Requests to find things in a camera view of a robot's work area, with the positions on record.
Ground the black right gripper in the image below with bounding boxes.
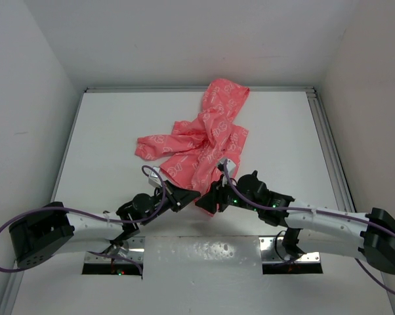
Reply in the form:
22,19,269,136
196,173,260,213

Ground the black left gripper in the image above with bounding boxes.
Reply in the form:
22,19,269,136
140,179,200,225

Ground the pink hooded jacket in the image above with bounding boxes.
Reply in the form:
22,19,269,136
134,77,251,218

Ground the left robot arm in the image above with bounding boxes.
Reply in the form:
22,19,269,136
9,180,201,270

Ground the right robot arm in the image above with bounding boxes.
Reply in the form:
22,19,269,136
196,172,395,275

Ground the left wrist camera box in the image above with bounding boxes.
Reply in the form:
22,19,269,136
148,166,161,188

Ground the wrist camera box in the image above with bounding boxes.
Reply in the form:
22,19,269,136
148,166,161,188
217,157,236,177

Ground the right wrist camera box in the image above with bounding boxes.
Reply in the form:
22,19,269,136
217,157,236,177

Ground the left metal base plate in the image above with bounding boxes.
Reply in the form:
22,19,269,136
104,237,145,263

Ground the metal base plate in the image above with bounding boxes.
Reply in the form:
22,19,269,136
259,234,321,264
104,237,145,263

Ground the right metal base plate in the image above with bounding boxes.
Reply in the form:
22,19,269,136
259,234,321,264

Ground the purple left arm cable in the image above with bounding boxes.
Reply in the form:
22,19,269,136
0,165,167,273

